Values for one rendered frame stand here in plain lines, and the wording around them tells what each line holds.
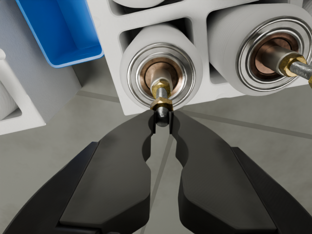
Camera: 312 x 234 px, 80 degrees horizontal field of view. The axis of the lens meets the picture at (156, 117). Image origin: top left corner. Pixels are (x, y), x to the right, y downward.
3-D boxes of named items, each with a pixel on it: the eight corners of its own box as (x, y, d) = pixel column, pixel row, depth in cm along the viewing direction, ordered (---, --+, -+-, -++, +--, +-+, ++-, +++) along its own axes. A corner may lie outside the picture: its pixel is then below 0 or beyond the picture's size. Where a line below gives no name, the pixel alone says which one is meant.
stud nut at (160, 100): (148, 98, 14) (148, 102, 14) (171, 94, 14) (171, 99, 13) (153, 119, 15) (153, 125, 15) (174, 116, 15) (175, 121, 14)
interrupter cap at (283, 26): (235, 95, 22) (237, 98, 21) (233, 26, 18) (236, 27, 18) (304, 82, 21) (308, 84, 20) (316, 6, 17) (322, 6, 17)
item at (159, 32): (194, 52, 37) (220, 85, 21) (156, 81, 40) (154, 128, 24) (165, 8, 33) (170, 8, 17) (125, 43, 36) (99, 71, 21)
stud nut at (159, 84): (150, 81, 18) (150, 84, 17) (168, 78, 17) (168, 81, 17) (154, 100, 19) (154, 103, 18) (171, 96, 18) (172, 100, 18)
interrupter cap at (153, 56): (207, 82, 21) (209, 85, 21) (155, 118, 24) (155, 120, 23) (167, 25, 18) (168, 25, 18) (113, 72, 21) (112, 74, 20)
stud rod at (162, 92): (155, 79, 19) (153, 116, 13) (165, 78, 19) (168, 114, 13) (157, 88, 20) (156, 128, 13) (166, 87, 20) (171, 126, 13)
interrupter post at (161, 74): (176, 79, 21) (178, 90, 18) (159, 91, 22) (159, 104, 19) (163, 62, 20) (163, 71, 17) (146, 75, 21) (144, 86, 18)
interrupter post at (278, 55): (258, 69, 20) (275, 80, 18) (259, 47, 19) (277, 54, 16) (282, 64, 20) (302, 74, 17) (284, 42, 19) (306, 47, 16)
